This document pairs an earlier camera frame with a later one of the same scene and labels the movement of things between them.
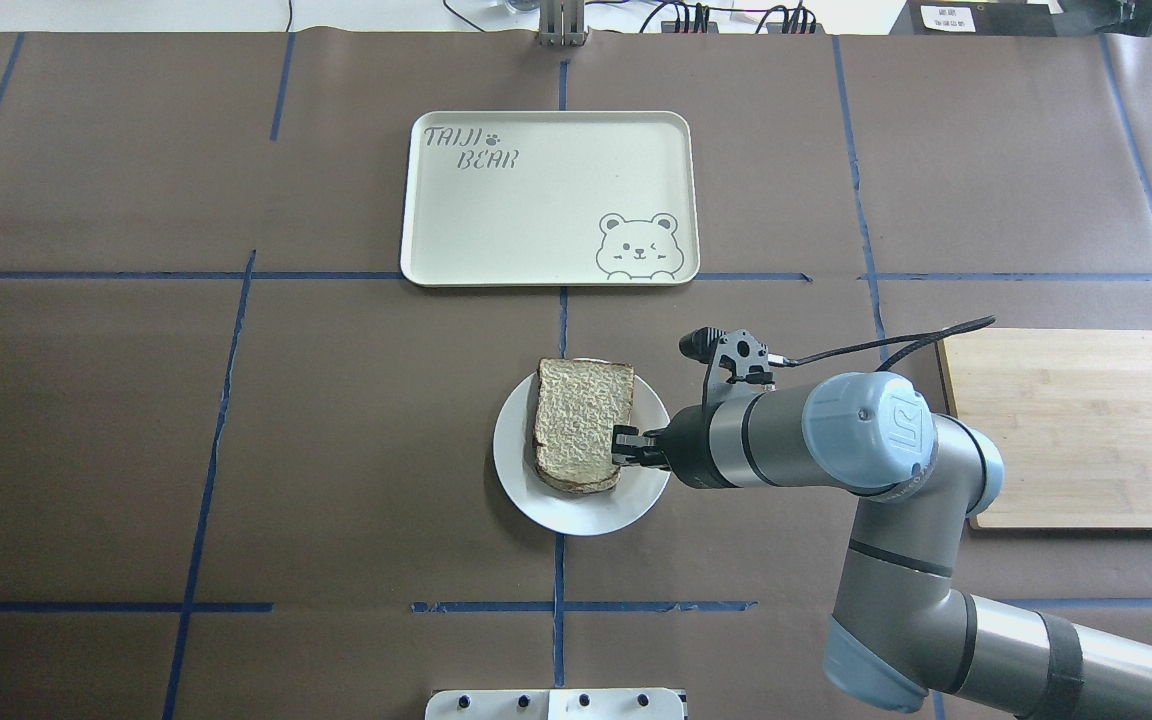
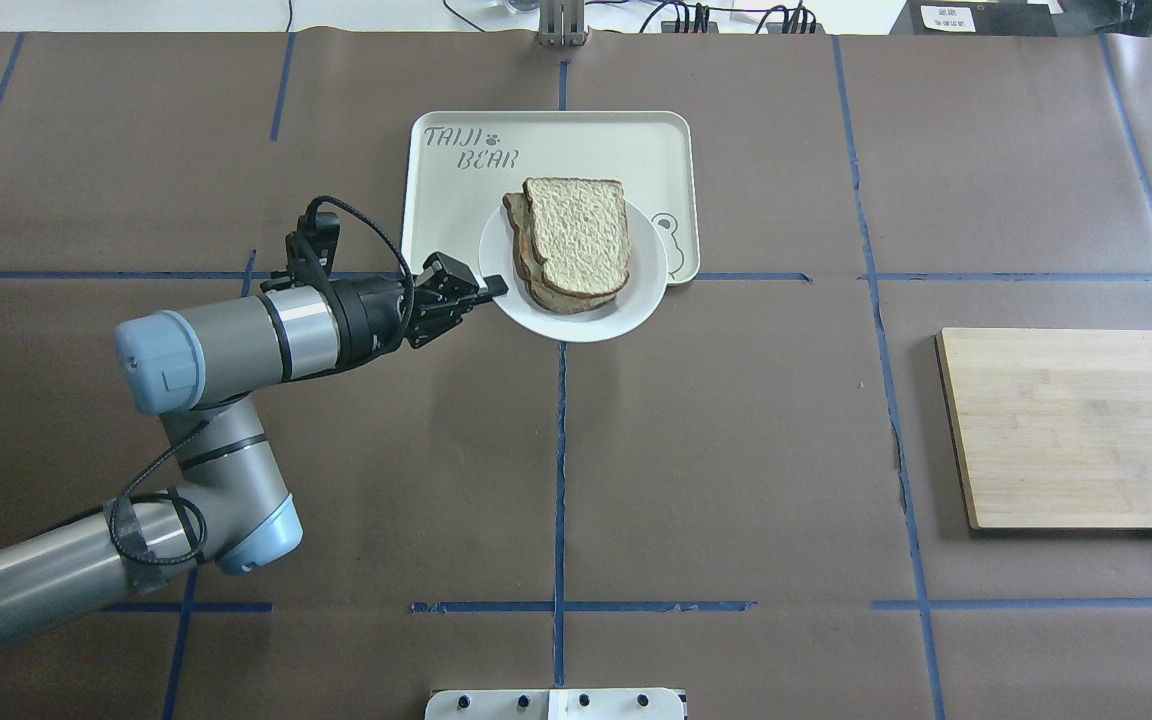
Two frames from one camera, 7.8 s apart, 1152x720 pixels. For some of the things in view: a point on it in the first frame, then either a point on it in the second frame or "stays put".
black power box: [974, 18] stays put
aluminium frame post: [561, 23] stays put
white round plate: [562, 511] -> [649, 261]
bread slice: [577, 404] -> [580, 229]
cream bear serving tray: [534, 198] stays put
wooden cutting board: [1098, 428] stays put
